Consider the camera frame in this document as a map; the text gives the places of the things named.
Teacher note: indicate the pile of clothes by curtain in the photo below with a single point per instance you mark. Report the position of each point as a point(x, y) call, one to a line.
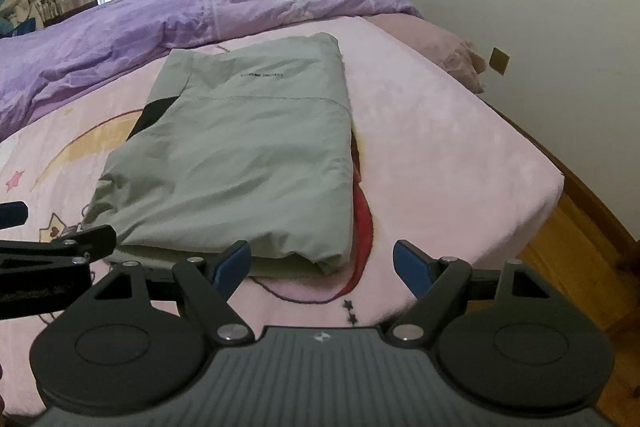
point(19, 17)

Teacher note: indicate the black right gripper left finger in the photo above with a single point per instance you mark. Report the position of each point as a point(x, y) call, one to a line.
point(200, 286)

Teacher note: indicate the purple duvet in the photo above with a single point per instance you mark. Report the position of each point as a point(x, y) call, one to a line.
point(47, 68)

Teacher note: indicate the brass low wall socket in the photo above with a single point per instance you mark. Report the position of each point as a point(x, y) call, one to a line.
point(499, 61)

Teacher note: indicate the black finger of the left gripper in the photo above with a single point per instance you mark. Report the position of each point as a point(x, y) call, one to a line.
point(90, 245)

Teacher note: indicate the pink pillow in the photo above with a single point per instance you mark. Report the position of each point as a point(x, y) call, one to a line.
point(454, 55)

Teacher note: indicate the grey and black jacket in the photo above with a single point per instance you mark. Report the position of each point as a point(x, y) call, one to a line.
point(249, 145)

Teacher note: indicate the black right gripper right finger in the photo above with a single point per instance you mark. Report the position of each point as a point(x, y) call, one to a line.
point(443, 288)

